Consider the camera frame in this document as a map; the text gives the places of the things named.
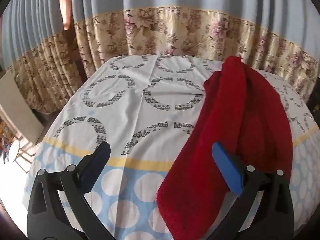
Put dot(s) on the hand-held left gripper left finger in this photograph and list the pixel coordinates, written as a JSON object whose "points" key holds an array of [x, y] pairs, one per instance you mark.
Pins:
{"points": [[97, 163]]}

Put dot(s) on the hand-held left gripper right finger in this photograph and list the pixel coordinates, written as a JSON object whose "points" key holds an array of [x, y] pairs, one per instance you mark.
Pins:
{"points": [[227, 165]]}

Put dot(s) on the red knitted sweater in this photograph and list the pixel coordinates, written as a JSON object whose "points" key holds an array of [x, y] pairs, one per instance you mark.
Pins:
{"points": [[225, 110]]}

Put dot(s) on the printed bed sheet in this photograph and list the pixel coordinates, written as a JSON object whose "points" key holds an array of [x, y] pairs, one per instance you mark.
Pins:
{"points": [[150, 110]]}

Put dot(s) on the white round stool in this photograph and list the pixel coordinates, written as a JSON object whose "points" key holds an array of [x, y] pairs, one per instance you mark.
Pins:
{"points": [[14, 151]]}

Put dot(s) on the white board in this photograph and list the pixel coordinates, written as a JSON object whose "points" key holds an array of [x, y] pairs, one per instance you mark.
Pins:
{"points": [[20, 110]]}

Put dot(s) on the black cabinet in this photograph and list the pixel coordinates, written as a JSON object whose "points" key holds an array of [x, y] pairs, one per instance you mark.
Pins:
{"points": [[314, 97]]}

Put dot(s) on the blue curtain with floral border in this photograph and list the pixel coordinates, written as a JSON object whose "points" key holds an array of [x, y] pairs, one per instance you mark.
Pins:
{"points": [[32, 42], [187, 17]]}

